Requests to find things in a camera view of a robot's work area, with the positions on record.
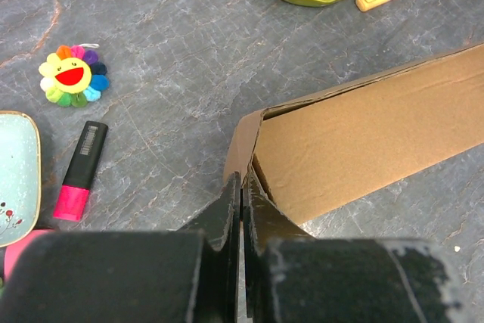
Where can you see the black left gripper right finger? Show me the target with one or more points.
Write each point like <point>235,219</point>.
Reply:
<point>294,277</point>

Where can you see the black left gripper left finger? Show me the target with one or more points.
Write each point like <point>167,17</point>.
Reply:
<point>186,275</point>

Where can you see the brown cardboard box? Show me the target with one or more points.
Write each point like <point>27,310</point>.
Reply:
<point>322,151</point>

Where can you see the pink black highlighter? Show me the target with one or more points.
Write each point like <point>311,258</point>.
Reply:
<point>81,172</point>

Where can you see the pink eraser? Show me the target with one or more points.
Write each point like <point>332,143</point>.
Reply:
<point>13,251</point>

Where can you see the light teal rectangular plate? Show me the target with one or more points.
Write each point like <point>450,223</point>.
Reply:
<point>21,178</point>

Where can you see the rainbow flower toy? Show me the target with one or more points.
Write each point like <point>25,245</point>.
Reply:
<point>74,76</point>

